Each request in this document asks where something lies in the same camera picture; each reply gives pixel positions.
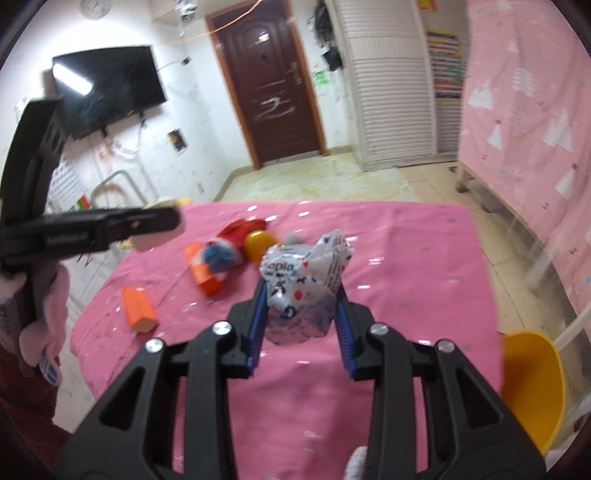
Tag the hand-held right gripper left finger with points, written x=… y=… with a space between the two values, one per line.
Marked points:
x=256 y=332

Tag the small orange block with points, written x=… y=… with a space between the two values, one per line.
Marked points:
x=140 y=309

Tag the dark brown door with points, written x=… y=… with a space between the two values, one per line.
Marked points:
x=272 y=87

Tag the blue pompom ball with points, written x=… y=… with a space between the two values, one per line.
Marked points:
x=225 y=257

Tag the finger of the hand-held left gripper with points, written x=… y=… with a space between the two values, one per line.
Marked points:
x=147 y=221

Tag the grey metal tube frame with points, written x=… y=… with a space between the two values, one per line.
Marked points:
x=134 y=184

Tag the white louvred wardrobe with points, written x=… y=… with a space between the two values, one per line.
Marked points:
x=392 y=92

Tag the eye test chart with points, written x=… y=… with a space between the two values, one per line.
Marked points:
x=69 y=184

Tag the small yellow poster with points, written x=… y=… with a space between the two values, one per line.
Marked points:
x=426 y=3

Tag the white security camera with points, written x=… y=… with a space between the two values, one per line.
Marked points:
x=188 y=9

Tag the yellow plastic chair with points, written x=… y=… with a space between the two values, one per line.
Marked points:
x=531 y=392

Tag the dark red garment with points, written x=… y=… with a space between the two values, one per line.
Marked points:
x=23 y=392

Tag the pink star tablecloth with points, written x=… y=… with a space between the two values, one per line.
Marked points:
x=300 y=415

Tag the white fluffy cloth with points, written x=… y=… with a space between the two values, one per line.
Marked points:
x=362 y=464

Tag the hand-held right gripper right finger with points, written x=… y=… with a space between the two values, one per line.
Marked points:
x=345 y=341

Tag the round wall clock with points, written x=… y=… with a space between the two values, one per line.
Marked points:
x=96 y=7

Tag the black wall television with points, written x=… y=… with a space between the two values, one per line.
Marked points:
x=111 y=90

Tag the grey white plastic bottle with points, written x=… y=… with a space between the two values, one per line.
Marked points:
x=292 y=238

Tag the dark wall junction box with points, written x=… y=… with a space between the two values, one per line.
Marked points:
x=177 y=141

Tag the hanging black bags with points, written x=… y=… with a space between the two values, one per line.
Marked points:
x=325 y=32

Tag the pink tree print curtain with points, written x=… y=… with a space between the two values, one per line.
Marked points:
x=521 y=115

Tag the yellow plastic egg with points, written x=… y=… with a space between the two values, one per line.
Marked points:
x=259 y=245

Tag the white printed wrapper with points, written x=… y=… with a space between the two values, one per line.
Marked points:
x=300 y=286

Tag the colourful grid poster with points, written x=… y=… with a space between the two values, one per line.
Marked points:
x=444 y=64

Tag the orange carton box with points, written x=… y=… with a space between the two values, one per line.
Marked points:
x=203 y=272

